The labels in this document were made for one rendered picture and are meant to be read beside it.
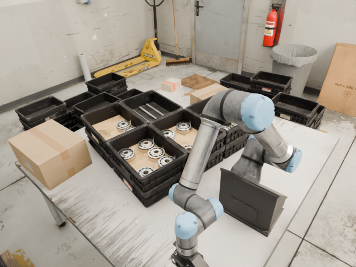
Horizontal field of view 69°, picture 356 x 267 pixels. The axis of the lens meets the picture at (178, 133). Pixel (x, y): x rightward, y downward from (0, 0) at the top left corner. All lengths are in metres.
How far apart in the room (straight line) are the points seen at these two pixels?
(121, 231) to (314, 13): 3.55
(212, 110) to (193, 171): 0.24
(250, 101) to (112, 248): 0.92
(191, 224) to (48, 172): 1.02
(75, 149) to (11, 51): 2.92
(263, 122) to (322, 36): 3.28
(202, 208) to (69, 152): 0.99
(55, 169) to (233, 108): 1.14
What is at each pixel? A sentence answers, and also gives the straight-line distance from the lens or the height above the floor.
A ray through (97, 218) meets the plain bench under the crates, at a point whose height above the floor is 0.70.
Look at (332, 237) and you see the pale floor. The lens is 2.42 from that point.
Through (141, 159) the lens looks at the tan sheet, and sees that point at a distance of 1.54.
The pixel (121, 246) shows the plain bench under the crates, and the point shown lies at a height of 0.70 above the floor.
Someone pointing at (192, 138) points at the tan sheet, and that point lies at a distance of 1.68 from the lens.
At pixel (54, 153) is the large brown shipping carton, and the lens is 1.65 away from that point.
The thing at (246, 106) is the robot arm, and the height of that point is 1.41.
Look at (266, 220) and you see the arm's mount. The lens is 1.31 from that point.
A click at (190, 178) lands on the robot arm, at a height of 1.13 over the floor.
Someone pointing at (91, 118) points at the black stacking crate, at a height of 0.88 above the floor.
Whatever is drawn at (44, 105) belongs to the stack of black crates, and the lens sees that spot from 3.14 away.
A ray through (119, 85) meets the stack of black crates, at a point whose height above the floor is 0.53.
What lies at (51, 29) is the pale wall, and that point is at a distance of 4.59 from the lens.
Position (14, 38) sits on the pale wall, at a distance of 4.41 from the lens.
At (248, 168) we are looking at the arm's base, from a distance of 1.27.
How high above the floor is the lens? 1.83
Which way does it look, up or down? 35 degrees down
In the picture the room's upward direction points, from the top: 3 degrees counter-clockwise
